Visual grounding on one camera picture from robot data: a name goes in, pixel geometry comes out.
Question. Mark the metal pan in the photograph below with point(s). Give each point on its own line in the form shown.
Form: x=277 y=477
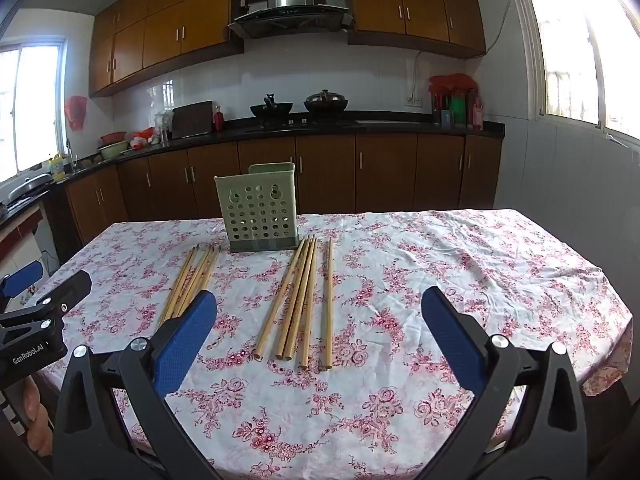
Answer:
x=30 y=185

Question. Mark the green box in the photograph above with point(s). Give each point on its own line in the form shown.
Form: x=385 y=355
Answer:
x=458 y=110

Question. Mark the black kitchen countertop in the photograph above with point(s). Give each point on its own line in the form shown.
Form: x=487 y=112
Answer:
x=400 y=127

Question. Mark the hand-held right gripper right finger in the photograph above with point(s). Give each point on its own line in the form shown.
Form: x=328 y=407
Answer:
x=450 y=340

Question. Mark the dark cutting board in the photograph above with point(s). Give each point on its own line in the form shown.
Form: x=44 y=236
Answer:
x=192 y=119

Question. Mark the red basin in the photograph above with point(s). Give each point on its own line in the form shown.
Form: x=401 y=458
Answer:
x=113 y=137

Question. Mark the green basin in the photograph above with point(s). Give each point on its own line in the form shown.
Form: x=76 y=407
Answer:
x=114 y=150

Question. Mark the person's left hand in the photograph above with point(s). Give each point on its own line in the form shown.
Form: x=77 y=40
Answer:
x=37 y=420

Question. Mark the wall socket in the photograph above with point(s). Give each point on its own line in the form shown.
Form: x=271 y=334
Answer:
x=415 y=101

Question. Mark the red bottle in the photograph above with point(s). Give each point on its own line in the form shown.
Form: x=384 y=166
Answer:
x=218 y=120

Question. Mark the window with white frame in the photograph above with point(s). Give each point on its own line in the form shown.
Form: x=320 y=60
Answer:
x=30 y=110
x=575 y=50

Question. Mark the red covered condiment rack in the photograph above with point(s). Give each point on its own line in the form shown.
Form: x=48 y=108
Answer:
x=450 y=84

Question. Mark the red packet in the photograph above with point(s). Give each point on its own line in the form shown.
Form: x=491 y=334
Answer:
x=477 y=112

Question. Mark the wooden upper cabinets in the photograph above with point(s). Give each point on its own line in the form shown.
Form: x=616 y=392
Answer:
x=165 y=35

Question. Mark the green perforated utensil holder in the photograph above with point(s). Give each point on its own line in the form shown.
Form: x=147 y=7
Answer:
x=287 y=200

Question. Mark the wooden lower cabinets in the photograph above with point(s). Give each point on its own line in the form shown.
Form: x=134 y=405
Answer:
x=385 y=175

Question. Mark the gas stove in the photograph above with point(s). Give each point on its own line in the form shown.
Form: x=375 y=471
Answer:
x=305 y=124

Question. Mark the clear jar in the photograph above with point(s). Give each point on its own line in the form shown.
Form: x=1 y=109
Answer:
x=162 y=125

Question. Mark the dark pot with lid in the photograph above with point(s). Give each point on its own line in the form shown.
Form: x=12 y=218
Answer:
x=326 y=102

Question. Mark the yellow bottle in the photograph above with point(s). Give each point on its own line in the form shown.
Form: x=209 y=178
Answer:
x=57 y=167

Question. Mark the wooden cabinets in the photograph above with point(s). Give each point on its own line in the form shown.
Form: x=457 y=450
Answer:
x=385 y=175
x=165 y=35

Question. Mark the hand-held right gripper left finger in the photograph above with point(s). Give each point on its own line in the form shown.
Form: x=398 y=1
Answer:
x=185 y=345

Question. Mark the red plastic bag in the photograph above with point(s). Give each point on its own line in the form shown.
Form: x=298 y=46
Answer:
x=75 y=112

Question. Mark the black wok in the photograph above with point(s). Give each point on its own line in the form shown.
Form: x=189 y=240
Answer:
x=272 y=110

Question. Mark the floral tablecloth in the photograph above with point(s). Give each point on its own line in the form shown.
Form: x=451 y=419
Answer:
x=400 y=285

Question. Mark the metal faucet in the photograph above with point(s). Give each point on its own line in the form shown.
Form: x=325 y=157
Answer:
x=71 y=152

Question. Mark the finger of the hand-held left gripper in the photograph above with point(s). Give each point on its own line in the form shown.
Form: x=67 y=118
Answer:
x=22 y=276
x=70 y=287

